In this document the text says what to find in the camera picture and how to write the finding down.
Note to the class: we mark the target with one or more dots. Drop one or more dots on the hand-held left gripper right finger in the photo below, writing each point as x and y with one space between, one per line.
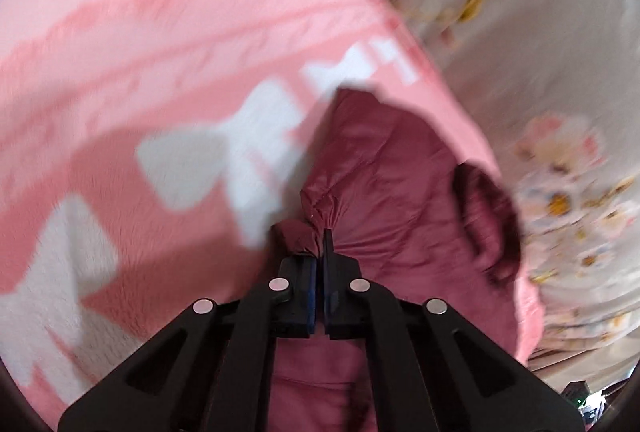
331 294

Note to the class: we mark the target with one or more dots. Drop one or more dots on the beige floral sheet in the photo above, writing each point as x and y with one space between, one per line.
530 42

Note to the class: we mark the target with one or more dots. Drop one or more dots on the maroon puffer jacket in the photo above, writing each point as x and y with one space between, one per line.
395 182

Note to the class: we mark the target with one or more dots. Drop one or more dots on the pink blanket with white bows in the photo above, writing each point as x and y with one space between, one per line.
150 37

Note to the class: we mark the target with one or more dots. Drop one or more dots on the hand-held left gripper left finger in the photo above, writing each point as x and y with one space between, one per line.
311 298

